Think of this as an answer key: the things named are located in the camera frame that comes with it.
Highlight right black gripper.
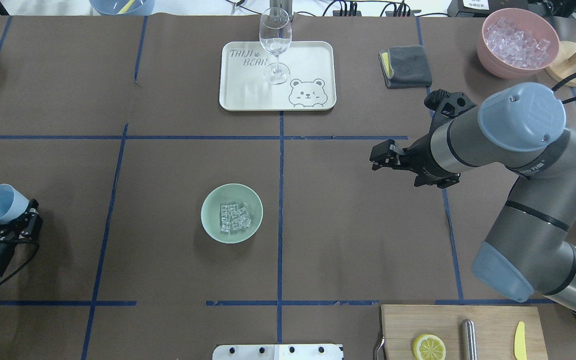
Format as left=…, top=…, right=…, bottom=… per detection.
left=370, top=134, right=461, bottom=189

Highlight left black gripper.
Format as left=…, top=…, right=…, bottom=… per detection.
left=0, top=198, right=43, bottom=276

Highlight light blue cup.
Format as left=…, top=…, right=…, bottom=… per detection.
left=0, top=184, right=30, bottom=224

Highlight green bowl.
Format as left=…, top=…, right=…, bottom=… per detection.
left=200, top=183, right=264, bottom=244

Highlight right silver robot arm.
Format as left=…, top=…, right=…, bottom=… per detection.
left=369, top=82, right=576, bottom=314

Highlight ice cubes in bowl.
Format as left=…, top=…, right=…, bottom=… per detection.
left=219, top=202, right=252, bottom=234

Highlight pink bowl of ice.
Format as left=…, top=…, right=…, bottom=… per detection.
left=477, top=7, right=560, bottom=79

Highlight blue bowl with fork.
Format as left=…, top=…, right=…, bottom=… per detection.
left=89, top=0, right=157, bottom=16

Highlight grey folded cloth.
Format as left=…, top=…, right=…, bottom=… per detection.
left=378, top=45, right=433, bottom=89

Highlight cream bear tray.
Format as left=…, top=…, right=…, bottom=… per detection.
left=219, top=41, right=337, bottom=112

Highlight clear wine glass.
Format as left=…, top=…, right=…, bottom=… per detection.
left=258, top=7, right=293, bottom=85

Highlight lemon half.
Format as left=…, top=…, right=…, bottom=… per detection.
left=411, top=333, right=447, bottom=360

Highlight wooden cutting board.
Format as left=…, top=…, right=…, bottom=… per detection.
left=381, top=304, right=549, bottom=360

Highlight yellow plastic knife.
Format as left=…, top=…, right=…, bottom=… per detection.
left=513, top=321, right=527, bottom=360

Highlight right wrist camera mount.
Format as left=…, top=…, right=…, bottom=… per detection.
left=423, top=89, right=477, bottom=121

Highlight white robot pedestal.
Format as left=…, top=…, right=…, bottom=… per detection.
left=212, top=342, right=345, bottom=360

